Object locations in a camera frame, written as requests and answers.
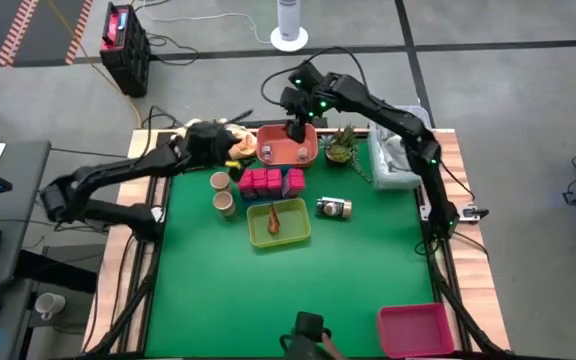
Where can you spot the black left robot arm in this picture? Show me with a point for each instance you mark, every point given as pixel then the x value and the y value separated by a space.
pixel 118 169

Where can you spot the grey desk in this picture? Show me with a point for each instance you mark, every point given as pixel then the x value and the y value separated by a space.
pixel 23 200

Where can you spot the white mug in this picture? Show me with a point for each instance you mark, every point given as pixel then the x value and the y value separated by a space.
pixel 50 305

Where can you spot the succulent plant in black pot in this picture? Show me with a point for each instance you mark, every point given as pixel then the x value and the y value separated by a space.
pixel 340 152

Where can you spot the person's hand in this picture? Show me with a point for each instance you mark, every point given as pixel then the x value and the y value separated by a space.
pixel 332 347

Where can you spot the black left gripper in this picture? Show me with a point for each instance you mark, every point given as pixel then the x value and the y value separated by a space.
pixel 207 145

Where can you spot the yellow green plastic bin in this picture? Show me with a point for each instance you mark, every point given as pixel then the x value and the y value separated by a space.
pixel 293 225

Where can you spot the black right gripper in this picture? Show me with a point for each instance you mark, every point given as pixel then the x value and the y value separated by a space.
pixel 295 105

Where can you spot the black table frame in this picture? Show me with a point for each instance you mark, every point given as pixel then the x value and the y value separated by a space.
pixel 140 325

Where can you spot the clear plastic storage box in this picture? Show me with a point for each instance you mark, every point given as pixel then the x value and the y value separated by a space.
pixel 388 175

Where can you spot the brown taco seasoning pouch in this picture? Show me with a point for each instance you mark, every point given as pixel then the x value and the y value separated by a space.
pixel 273 222

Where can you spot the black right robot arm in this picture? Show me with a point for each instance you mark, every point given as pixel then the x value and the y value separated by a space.
pixel 383 112

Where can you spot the pink plastic bin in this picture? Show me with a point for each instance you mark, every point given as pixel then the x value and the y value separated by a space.
pixel 413 332

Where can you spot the smoked paprika tin red lid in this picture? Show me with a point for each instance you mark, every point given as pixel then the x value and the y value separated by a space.
pixel 245 181
pixel 294 182
pixel 274 181
pixel 259 181

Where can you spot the yellow checked cloth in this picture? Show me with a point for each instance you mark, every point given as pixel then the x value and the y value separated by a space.
pixel 245 145

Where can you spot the grey cloth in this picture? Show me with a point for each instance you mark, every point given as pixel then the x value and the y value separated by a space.
pixel 393 150

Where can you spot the black crate red top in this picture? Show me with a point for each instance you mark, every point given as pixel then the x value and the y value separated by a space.
pixel 125 50

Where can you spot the small glass jar cork lid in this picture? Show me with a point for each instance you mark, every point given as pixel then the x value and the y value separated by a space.
pixel 302 153
pixel 266 153

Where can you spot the orange plastic bin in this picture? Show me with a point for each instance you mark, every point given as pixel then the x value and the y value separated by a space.
pixel 280 142

